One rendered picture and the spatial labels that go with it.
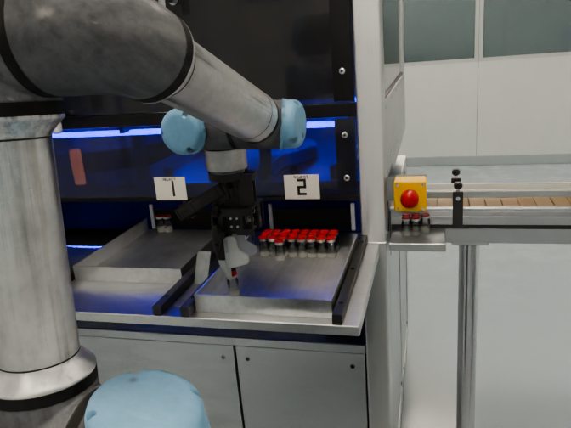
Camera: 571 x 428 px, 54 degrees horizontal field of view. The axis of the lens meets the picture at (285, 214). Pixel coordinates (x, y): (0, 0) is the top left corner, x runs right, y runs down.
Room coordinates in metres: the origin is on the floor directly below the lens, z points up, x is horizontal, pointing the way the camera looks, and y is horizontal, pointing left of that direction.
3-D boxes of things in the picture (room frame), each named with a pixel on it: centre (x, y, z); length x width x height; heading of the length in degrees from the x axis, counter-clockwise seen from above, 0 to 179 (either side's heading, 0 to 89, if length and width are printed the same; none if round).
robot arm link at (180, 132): (0.90, 0.12, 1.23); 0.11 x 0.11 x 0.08; 69
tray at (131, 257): (1.28, 0.31, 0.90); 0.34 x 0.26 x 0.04; 164
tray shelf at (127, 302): (1.17, 0.16, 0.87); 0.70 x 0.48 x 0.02; 74
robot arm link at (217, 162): (1.01, 0.10, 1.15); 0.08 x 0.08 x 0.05
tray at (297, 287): (1.08, 0.01, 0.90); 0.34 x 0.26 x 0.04; 164
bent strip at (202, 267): (1.05, 0.20, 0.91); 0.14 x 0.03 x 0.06; 165
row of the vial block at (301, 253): (1.19, -0.02, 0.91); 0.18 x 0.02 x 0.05; 74
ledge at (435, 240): (1.27, -0.32, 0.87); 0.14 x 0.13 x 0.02; 164
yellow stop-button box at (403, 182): (1.24, -0.29, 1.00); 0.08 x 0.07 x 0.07; 164
